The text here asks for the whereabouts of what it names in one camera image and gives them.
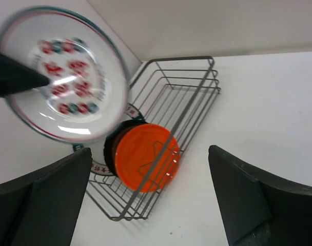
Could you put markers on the dark green plate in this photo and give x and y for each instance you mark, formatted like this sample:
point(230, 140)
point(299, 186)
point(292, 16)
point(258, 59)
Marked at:
point(113, 140)

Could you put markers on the white plate red characters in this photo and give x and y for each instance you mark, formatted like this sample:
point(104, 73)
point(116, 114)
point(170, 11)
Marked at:
point(88, 88)

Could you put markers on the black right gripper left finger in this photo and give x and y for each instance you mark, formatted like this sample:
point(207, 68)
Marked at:
point(42, 207)

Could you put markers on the orange plastic plate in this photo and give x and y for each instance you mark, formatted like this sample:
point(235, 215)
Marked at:
point(136, 153)

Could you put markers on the grey wire dish rack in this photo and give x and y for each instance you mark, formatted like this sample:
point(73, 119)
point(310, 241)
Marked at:
point(175, 93)

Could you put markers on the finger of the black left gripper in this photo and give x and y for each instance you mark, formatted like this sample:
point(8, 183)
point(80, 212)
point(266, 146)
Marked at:
point(16, 77)

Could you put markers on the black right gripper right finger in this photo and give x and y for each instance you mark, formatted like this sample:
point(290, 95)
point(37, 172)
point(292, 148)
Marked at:
point(257, 207)

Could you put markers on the white plate green lettered rim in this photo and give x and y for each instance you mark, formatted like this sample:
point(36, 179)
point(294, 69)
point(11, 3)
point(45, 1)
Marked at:
point(97, 148)

